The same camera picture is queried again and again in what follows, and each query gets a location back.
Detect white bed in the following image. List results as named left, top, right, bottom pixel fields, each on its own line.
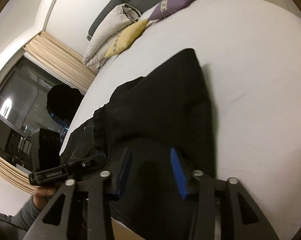
left=63, top=0, right=301, bottom=232

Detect beige curtain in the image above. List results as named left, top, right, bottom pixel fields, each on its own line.
left=0, top=149, right=35, bottom=195
left=23, top=31, right=96, bottom=96

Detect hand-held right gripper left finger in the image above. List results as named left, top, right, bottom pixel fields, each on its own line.
left=23, top=149, right=133, bottom=240

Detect person's left forearm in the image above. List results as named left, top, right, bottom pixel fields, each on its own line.
left=0, top=196, right=43, bottom=240

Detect purple cushion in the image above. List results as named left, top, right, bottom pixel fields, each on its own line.
left=149, top=0, right=207, bottom=22

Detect yellow cushion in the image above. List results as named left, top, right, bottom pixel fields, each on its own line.
left=105, top=19, right=150, bottom=58

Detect window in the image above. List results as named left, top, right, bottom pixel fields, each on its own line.
left=0, top=55, right=85, bottom=174

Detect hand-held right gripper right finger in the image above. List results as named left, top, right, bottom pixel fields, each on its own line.
left=170, top=147, right=279, bottom=240

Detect black pants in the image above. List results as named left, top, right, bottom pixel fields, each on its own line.
left=59, top=48, right=216, bottom=240

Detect white pillow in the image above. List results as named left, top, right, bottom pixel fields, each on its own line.
left=140, top=6, right=158, bottom=22

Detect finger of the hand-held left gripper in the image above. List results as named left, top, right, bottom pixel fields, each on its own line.
left=67, top=153, right=107, bottom=175

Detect person's left hand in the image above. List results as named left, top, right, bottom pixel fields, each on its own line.
left=33, top=186, right=57, bottom=211

